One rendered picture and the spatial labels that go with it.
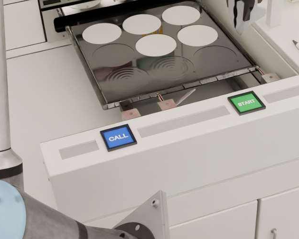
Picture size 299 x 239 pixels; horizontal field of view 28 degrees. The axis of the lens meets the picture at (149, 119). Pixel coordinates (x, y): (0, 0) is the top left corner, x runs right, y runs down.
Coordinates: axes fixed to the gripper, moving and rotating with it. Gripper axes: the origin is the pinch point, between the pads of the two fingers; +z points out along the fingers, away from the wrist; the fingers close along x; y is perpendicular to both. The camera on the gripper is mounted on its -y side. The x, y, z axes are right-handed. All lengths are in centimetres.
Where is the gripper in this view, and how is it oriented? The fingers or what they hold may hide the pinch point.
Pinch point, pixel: (237, 29)
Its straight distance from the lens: 122.7
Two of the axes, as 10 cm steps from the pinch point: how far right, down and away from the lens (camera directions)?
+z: 0.7, 7.7, 6.4
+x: -4.0, -5.6, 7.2
